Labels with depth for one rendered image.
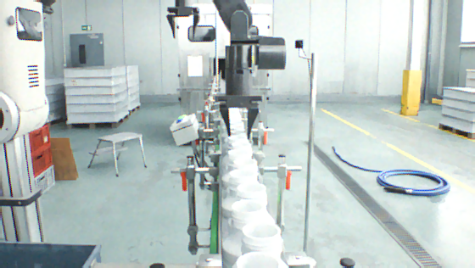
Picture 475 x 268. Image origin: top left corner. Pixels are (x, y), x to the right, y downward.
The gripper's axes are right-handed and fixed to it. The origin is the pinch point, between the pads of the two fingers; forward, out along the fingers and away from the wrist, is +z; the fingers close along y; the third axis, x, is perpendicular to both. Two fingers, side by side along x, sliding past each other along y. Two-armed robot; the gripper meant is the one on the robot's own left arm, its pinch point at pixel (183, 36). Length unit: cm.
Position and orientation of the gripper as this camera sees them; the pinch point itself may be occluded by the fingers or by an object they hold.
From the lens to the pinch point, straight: 125.0
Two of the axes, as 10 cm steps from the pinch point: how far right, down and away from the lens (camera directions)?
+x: 0.4, 2.0, -9.8
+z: 0.0, 9.8, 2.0
